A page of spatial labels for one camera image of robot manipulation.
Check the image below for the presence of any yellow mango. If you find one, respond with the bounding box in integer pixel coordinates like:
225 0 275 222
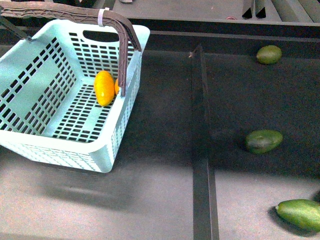
114 78 120 96
93 70 115 107

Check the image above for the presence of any light blue plastic basket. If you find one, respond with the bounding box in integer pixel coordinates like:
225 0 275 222
0 20 143 173

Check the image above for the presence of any brown basket handle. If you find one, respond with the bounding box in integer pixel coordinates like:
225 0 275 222
0 1 142 97

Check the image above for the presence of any green avocado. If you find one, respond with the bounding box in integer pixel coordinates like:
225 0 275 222
244 129 283 154

